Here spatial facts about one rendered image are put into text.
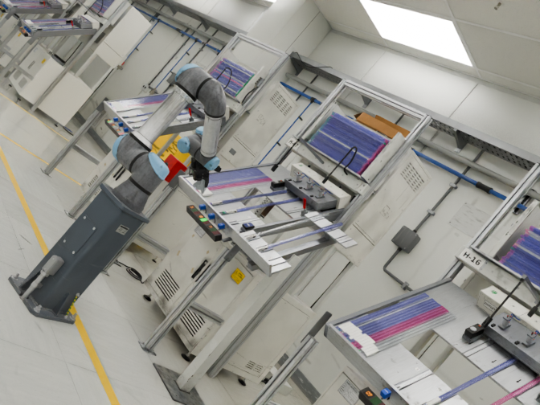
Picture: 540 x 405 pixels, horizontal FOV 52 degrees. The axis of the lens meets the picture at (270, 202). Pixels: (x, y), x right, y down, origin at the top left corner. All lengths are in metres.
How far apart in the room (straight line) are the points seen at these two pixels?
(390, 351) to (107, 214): 1.24
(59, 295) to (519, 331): 1.84
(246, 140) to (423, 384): 2.73
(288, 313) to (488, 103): 2.71
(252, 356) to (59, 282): 1.39
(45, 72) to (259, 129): 3.40
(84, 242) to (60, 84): 4.93
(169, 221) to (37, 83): 3.27
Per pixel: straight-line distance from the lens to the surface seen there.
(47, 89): 7.11
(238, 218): 2.89
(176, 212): 4.34
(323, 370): 4.53
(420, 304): 2.46
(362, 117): 3.85
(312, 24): 6.57
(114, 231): 2.35
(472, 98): 5.18
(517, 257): 2.59
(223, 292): 3.07
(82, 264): 2.38
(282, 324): 3.33
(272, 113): 4.40
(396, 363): 2.17
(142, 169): 2.34
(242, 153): 4.38
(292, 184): 3.21
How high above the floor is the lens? 0.92
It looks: 1 degrees up
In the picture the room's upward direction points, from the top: 40 degrees clockwise
